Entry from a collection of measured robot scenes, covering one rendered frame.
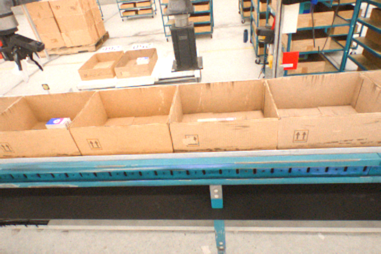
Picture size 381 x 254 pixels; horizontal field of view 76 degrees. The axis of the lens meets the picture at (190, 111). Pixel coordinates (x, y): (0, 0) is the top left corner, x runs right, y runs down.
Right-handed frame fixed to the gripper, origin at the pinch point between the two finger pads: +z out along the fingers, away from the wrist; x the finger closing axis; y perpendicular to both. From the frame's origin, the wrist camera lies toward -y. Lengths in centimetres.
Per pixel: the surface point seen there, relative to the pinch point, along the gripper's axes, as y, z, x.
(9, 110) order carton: 19.2, 15.1, 3.4
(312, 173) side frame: -111, 38, 24
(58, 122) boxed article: 1.2, 25.6, -0.2
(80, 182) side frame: -19, 37, 28
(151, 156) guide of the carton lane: -51, 27, 24
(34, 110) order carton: 18.0, 22.7, -7.6
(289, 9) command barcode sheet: -122, 0, -69
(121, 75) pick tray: 0, 40, -83
